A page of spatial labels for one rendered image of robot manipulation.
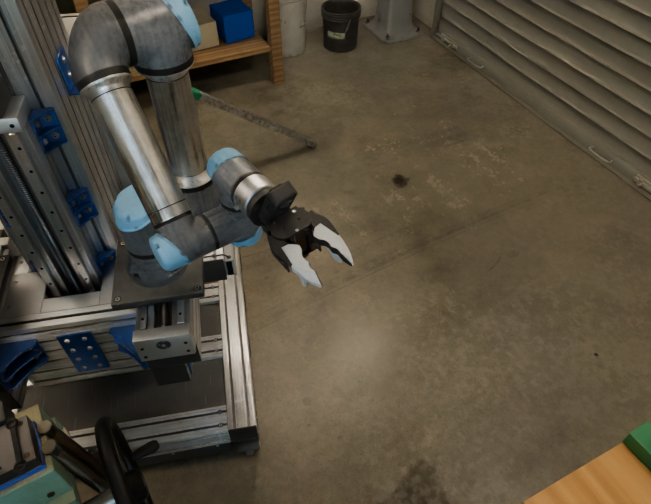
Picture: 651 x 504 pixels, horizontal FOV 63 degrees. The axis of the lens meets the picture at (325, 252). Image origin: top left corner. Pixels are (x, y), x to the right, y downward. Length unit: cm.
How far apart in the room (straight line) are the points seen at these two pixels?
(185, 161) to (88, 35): 34
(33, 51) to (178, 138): 32
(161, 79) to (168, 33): 9
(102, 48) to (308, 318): 152
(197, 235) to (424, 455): 129
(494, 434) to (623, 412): 50
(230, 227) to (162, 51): 34
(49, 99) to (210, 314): 105
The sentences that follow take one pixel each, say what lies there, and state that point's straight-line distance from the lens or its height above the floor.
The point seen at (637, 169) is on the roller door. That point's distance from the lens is 328.
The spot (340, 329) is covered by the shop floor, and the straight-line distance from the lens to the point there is 224.
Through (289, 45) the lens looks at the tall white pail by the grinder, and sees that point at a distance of 403.
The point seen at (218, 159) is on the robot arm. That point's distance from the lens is 100.
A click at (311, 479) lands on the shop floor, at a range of 196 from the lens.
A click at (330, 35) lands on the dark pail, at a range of 408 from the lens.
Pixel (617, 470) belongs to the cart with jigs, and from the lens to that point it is 158.
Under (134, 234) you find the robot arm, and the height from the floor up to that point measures 99.
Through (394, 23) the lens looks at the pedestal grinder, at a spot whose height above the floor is 11.
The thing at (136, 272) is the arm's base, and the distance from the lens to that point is 140.
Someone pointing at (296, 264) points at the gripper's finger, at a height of 124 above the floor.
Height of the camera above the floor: 184
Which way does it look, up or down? 47 degrees down
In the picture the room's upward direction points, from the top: straight up
